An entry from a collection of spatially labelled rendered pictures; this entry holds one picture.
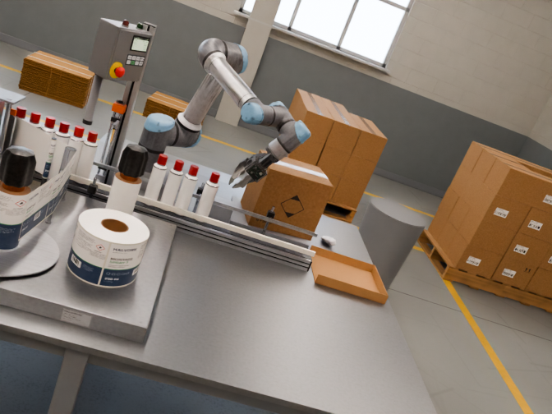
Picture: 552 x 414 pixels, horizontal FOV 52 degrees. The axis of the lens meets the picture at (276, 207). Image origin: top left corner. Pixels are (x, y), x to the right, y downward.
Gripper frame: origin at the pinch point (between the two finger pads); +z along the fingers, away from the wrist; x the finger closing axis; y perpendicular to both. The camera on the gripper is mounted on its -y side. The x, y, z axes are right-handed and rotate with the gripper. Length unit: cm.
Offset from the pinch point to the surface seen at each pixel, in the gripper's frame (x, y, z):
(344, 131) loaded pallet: 111, -306, -33
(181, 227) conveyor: -0.4, 6.1, 25.4
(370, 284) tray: 70, 2, -15
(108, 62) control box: -62, 1, 4
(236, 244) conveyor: 18.1, 6.9, 13.8
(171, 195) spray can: -12.2, 3.7, 20.3
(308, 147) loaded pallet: 101, -306, 2
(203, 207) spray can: -0.9, 4.0, 14.1
